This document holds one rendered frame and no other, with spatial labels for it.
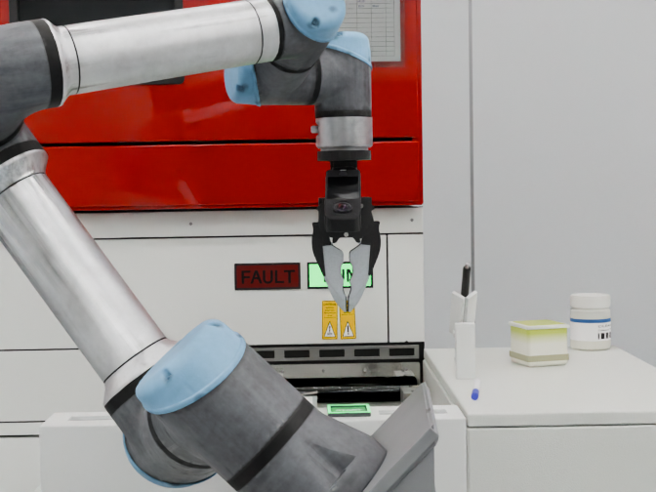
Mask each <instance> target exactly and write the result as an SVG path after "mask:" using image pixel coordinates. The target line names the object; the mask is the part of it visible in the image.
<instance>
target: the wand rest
mask: <svg viewBox="0 0 656 492"><path fill-rule="evenodd" d="M476 299H477V292H476V291H473V292H472V293H470V294H469V295H468V296H466V302H465V297H464V296H462V295H460V294H458V293H457V292H455V291H454V292H452V297H451V309H450V322H449V332H450V333H451V334H453V338H455V378H456V379H457V380H465V379H475V324H474V321H475V310H476ZM464 310H465V314H464ZM463 321H464V322H463Z"/></svg>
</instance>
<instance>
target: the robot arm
mask: <svg viewBox="0 0 656 492"><path fill-rule="evenodd" d="M345 14H346V3H345V0H242V1H235V2H228V3H221V4H214V5H207V6H200V7H193V8H186V9H178V10H172V11H165V12H158V13H151V14H144V15H136V16H129V17H123V18H116V19H109V20H95V21H88V22H81V23H75V24H68V25H61V26H55V25H53V24H52V23H50V22H49V21H48V20H46V19H38V20H25V21H18V22H12V23H7V24H2V25H0V241H1V243H2V244H3V245H4V247H5V248H6V250H7V251H8V252H9V254H10V255H11V256H12V258H13V259H14V261H15V262H16V263H17V265H18V266H19V267H20V269H21V271H22V272H23V273H24V275H25V276H26V277H27V279H28V280H29V282H30V283H31V284H32V286H33V287H34V288H35V290H36V291H37V292H38V294H39V295H40V297H41V298H42V299H43V301H44V302H45V303H46V305H47V306H48V308H49V309H50V310H51V312H52V313H53V314H54V316H55V317H56V319H57V320H58V321H59V323H60V324H61V326H62V327H63V328H64V330H65V331H66V333H67V334H68V335H69V337H70V338H71V339H72V341H73V342H74V344H76V345H77V347H78V348H79V349H80V351H81V352H82V354H83V355H84V356H85V358H86V359H87V360H88V362H89V363H90V364H91V366H92V367H93V369H94V370H95V371H96V373H97V374H98V375H99V377H100V378H101V380H102V381H103V383H104V387H105V391H104V398H103V404H102V405H103V407H104V408H105V410H106V411H107V413H108V414H109V415H110V417H111V418H112V419H113V421H114V422H115V424H116V425H117V426H118V428H120V429H121V431H122V432H123V445H124V449H125V453H126V456H127V458H128V460H129V462H130V464H131V465H132V467H133V468H134V469H135V470H136V472H137V473H138V474H140V475H141V476H142V477H143V478H145V479H146V480H148V481H150V482H152V483H154V484H156V485H159V486H163V487H168V488H184V487H188V486H192V485H194V484H198V483H201V482H204V481H206V480H208V479H210V478H211V477H213V476H214V475H216V474H218V475H219V476H220V477H221V478H222V479H224V480H225V481H226V482H227V483H228V484H229V485H230V486H231V487H232V488H233V489H234V490H235V491H237V492H363V490H364V489H365V488H366V487H367V485H368V484H369V483H370V481H371V480H372V478H373V477H374V476H375V474H376V473H377V471H378V470H379V468H380V466H381V465H382V463H383V461H384V459H385V457H386V456H387V450H386V449H385V448H384V447H383V446H382V445H381V444H380V443H379V442H378V441H377V440H376V439H375V438H374V437H372V436H371V435H369V434H367V433H365V432H362V431H360V430H357V429H355V428H353V427H351V426H349V425H347V424H344V423H342V422H340V421H338V420H336V419H334V418H332V417H330V416H327V415H325V414H323V413H322V412H320V411H319V410H318V409H317V408H316V407H314V406H313V405H312V404H311V403H310V402H309V401H308V400H307V399H306V398H305V397H304V396H303V395H302V394H300V393H299V392H298V391H297V390H296V389H295V388H294V387H293V386H292V385H291V384H290V383H289V382H288V381H286V380H285V379H284V378H283V377H282V376H281V375H280V374H279V373H278V372H277V371H276V370H275V369H274V368H273V367H271V366H270V365H269V364H268V363H267V362H266V361H265V360H264V359H263V358H262V357H261V356H260V355H259V354H258V353H256V352H255V351H254V350H253V349H252V348H251V347H250V346H249V345H248V344H247V343H246V342H245V339H244V338H243V337H242V336H241V335H240V334H239V333H237V332H234V331H232V330H231V329H230V328H229V327H228V326H226V325H225V324H224V323H223V322H221V320H218V319H208V320H205V321H203V322H202V323H200V324H199V325H197V326H196V327H195V328H193V329H192V330H191V331H190V332H188V333H187V334H186V335H185V336H184V337H183V338H182V339H181V340H179V341H178V342H177V341H171V340H169V339H168V338H166V337H165V335H164V334H163V332H162V331H161V330H160V328H159V327H158V326H157V324H156V323H155V322H154V320H153V319H152V318H151V316H150V315H149V314H148V312H147V311H146V309H145V308H144V306H143V305H142V304H141V302H140V301H139V300H138V298H137V297H136V296H135V294H134V293H133V292H132V290H131V289H130V287H129V286H128V285H127V283H126V282H125V281H124V279H123V278H122V277H121V275H120V274H119V273H118V271H117V270H116V269H115V267H114V266H113V264H112V263H111V262H110V260H109V259H108V258H107V256H106V255H105V254H104V252H103V251H102V249H101V248H100V247H99V245H98V244H97V242H96V241H95V240H94V238H93V237H92V236H91V234H90V233H89V232H88V230H87V229H86V228H85V227H84V226H83V224H82V223H81V222H80V220H79V219H78V218H77V216H76V215H75V214H74V212H73V211H72V210H71V208H70V207H69V206H68V204H67V203H66V201H65V200H64V199H63V197H62V196H61V194H60V193H59V192H58V190H57V189H56V188H55V186H54V185H53V183H52V182H51V181H50V179H49V178H48V177H47V175H46V166H47V161H48V154H47V152H46V151H45V149H44V148H43V147H42V145H41V144H40V143H39V142H38V141H37V140H36V138H35V137H34V136H33V134H32V133H31V132H30V130H29V129H28V128H27V126H26V125H25V123H24V118H26V117H27V116H29V115H30V114H32V113H34V112H37V111H39V110H43V109H47V108H53V107H59V106H62V105H63V103H64V102H65V100H66V99H67V97H68V96H70V95H76V94H82V93H88V92H94V91H99V90H105V89H111V88H117V87H123V86H129V85H134V84H140V83H145V82H151V81H157V80H163V79H169V78H175V77H181V76H187V75H192V74H198V73H204V72H209V71H215V70H221V69H224V70H225V89H226V92H227V94H228V96H229V98H230V99H231V100H232V101H233V102H234V103H240V104H255V105H257V106H261V105H314V112H315V113H314V114H315V123H316V124H317V125H318V126H311V127H310V131H311V132H312V133H318V135H317V136H316V147H317V148H320V149H321V151H317V161H330V170H328V171H327V172H326V180H325V197H323V198H318V207H317V208H316V210H317V211H318V223H312V227H313V233H312V239H311V246H312V252H313V255H314V257H315V259H316V261H317V263H318V266H319V268H320V270H321V273H322V275H323V277H324V279H325V281H326V284H327V286H328V288H329V290H330V293H331V295H332V297H333V299H334V300H335V302H336V303H337V305H338V306H339V307H340V308H341V310H342V311H343V312H351V311H352V310H353V309H354V307H355V306H356V305H357V304H358V302H359V300H360V299H361V297H362V294H363V292H364V290H365V287H366V285H367V283H368V280H369V278H370V275H371V273H372V270H373V268H374V265H375V263H376V261H377V259H378V256H379V253H380V249H381V235H380V232H379V225H380V222H379V221H374V219H373V215H372V212H371V211H372V210H374V209H375V206H373V205H372V197H361V179H360V171H359V170H357V161H358V160H371V150H368V147H371V146H372V145H373V128H372V112H371V111H372V103H371V70H372V64H371V51H370V45H369V39H368V38H367V36H366V35H364V34H363V33H360V32H354V31H338V30H339V28H340V26H341V24H342V23H343V20H344V18H345ZM330 237H332V238H333V239H332V242H331V240H330ZM346 237H353V239H354V240H355V241H356V242H357V243H359V245H357V246H356V247H354V248H353V249H351V250H350V251H349V262H350V264H351V266H352V274H351V276H350V279H349V284H350V290H349V294H348V307H347V296H346V294H345V291H344V283H345V281H344V278H343V276H342V274H341V267H342V265H343V263H344V253H343V251H342V250H340V249H339V248H337V247H335V246H334V245H333V243H337V241H338V240H339V238H346ZM360 238H362V239H361V241H360Z"/></svg>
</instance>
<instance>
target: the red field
mask: <svg viewBox="0 0 656 492"><path fill-rule="evenodd" d="M236 276H237V288H267V287H299V273H298V265H275V266H236Z"/></svg>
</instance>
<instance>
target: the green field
mask: <svg viewBox="0 0 656 492"><path fill-rule="evenodd" d="M341 274H342V276H343V278H344V281H345V283H344V286H350V284H349V279H350V276H351V274H352V266H351V264H343V265H342V267H341ZM321 286H327V284H326V281H325V279H324V277H323V275H322V273H321V270H320V268H319V266H318V265H309V287H321Z"/></svg>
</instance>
